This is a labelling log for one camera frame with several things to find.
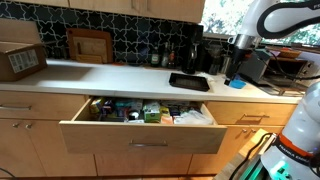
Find closed wooden drawer, short handle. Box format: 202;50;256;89
206;101;298;127

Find window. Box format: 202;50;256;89
199;0;320;47

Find orange packet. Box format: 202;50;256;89
160;114;174;125

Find blue bowl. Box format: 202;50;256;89
229;78;248;90

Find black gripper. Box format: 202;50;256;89
224;45;250;86

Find yellow packet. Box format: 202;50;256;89
89;98;104;116

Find wooden cabinet door pair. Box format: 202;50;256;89
0;119;98;178

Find green glass bottle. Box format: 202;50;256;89
150;44;161;68

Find purple packet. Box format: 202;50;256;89
103;99;116;116

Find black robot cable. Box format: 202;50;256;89
229;132;274;180

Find green tea box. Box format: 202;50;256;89
143;103;163;124

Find clear plastic bag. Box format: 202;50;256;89
173;109;214;126

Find white and teal box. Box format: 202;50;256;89
114;99;144;113

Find metal handle of open drawer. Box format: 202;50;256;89
129;139;169;148

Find dark grinder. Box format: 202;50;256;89
208;44;223;76

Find short metal drawer handle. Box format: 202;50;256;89
244;114;270;120

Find wooden cabinet door under drawer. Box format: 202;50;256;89
188;124;284;176

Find wooden cutting board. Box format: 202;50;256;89
65;28;114;64

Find silver toaster oven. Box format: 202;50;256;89
239;49;314;90

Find closed wooden drawer, long handle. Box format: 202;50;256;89
0;90;89;121

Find black rectangular tray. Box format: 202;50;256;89
168;72;211;93

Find black coffee machine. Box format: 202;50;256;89
181;24;204;75

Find dark bottle with red label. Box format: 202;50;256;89
168;44;177;70

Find black round container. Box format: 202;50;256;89
128;111;140;121

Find long metal drawer handle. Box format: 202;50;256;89
0;104;33;111

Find wooden wall cabinets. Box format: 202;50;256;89
0;0;206;24

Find open wooden drawer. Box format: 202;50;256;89
59;96;228;155

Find orange tray on oven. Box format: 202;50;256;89
276;49;303;60

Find brown cardboard box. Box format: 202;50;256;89
0;41;48;83

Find clear glass bottle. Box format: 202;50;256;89
161;43;170;68

